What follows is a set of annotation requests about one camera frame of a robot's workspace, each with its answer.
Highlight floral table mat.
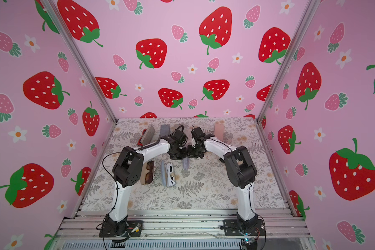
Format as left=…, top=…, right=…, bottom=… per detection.
left=82, top=117, right=287, bottom=211

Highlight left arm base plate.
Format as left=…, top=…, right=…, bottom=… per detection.
left=99, top=220, right=143, bottom=241

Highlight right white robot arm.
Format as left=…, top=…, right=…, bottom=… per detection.
left=187, top=127, right=258, bottom=234

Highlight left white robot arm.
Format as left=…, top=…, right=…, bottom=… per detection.
left=109, top=125, right=187, bottom=223

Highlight grey case mint interior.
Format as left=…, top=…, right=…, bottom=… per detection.
left=174, top=125, right=184, bottom=132

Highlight aluminium rail frame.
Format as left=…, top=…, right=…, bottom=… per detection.
left=48, top=208, right=317, bottom=250

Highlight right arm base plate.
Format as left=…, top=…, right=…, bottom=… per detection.
left=220, top=219, right=266, bottom=237

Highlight grey case with red glasses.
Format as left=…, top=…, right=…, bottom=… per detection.
left=137, top=125, right=155, bottom=146

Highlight grey case tan interior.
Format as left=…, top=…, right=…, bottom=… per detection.
left=183, top=158, right=190, bottom=170

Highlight blue-grey case purple glasses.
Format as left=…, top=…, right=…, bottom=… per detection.
left=159, top=125, right=170, bottom=139

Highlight electronics board with cables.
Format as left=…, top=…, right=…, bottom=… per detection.
left=240, top=237, right=258, bottom=250

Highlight light blue case white glasses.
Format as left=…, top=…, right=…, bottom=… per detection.
left=161, top=161, right=176, bottom=187

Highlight pink case round glasses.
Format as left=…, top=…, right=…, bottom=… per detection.
left=214, top=122, right=225, bottom=142

